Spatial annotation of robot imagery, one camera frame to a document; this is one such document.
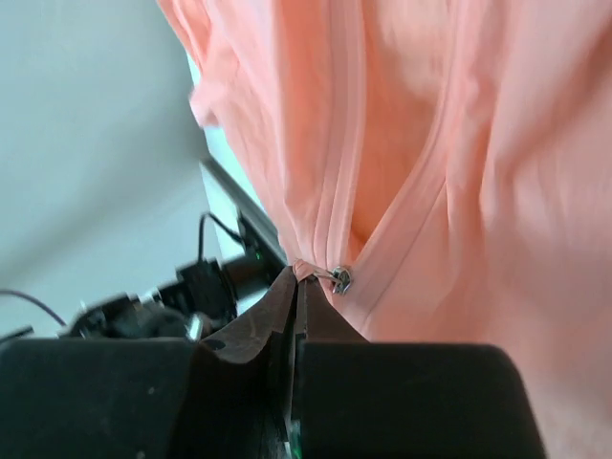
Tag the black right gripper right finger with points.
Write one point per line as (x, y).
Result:
(357, 399)

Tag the pink hooded zip jacket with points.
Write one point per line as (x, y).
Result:
(442, 167)

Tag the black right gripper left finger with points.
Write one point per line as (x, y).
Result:
(220, 397)

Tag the aluminium table frame rail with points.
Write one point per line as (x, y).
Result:
(226, 198)

